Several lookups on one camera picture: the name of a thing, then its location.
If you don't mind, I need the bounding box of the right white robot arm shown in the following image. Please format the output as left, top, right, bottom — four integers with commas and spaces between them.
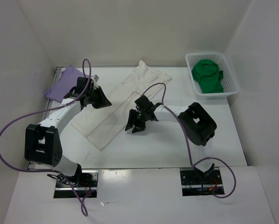
125, 102, 217, 160

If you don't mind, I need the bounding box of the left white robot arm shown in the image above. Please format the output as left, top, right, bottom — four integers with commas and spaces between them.
24, 86, 112, 187

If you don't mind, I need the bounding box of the white plastic laundry basket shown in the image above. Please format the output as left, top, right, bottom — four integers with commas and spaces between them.
185, 52, 239, 100

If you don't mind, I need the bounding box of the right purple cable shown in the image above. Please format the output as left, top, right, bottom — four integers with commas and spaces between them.
140, 83, 237, 199

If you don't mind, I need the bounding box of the white t shirt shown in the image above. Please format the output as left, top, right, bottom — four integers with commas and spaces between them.
72, 61, 172, 151

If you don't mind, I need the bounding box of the purple cable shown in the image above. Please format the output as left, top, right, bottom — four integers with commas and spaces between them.
0, 58, 93, 217
140, 83, 237, 199

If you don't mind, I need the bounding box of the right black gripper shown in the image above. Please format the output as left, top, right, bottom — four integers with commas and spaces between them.
125, 108, 149, 133

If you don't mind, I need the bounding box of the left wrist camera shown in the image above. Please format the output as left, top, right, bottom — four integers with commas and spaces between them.
64, 75, 99, 100

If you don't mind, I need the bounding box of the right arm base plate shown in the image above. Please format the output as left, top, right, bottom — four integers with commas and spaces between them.
180, 169, 225, 196

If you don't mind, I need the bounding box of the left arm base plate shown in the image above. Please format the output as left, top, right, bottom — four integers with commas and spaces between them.
52, 170, 99, 199

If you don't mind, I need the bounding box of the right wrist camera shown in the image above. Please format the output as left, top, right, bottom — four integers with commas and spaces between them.
135, 95, 155, 112

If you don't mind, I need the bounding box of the purple t shirt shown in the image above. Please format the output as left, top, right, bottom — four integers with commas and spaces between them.
45, 66, 84, 103

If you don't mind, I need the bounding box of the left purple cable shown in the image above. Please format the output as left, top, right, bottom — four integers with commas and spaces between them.
0, 58, 93, 217

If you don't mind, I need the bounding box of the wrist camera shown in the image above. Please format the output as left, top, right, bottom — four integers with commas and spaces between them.
135, 95, 155, 112
64, 75, 99, 100

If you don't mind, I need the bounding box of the green t shirt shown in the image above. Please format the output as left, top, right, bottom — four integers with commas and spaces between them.
192, 59, 224, 94

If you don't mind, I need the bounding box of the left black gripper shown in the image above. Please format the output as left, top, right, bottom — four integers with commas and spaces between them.
86, 86, 112, 109

